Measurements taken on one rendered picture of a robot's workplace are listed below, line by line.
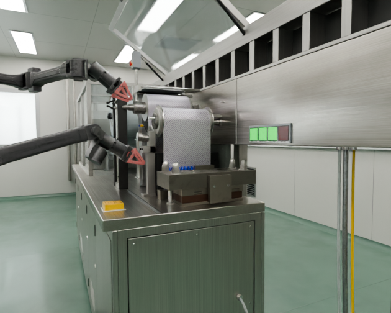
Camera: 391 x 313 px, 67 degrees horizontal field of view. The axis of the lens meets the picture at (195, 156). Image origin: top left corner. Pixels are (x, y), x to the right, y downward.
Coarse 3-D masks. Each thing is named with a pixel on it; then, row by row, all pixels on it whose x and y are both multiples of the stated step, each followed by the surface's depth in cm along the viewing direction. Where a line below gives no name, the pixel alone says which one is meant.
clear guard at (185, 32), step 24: (144, 0) 158; (168, 0) 147; (192, 0) 137; (120, 24) 198; (144, 24) 181; (168, 24) 166; (192, 24) 153; (216, 24) 143; (144, 48) 211; (168, 48) 191; (192, 48) 175; (168, 72) 224
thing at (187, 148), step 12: (168, 132) 133; (180, 132) 135; (192, 132) 138; (204, 132) 140; (168, 144) 133; (180, 144) 136; (192, 144) 138; (204, 144) 141; (168, 156) 134; (180, 156) 136; (192, 156) 138; (204, 156) 141
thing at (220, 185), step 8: (208, 176) 120; (216, 176) 119; (224, 176) 121; (208, 184) 120; (216, 184) 120; (224, 184) 121; (208, 192) 120; (216, 192) 120; (224, 192) 121; (208, 200) 120; (216, 200) 120; (224, 200) 121
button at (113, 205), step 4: (104, 204) 111; (108, 204) 111; (112, 204) 111; (116, 204) 112; (120, 204) 113; (104, 208) 111; (108, 208) 111; (112, 208) 111; (116, 208) 112; (120, 208) 113
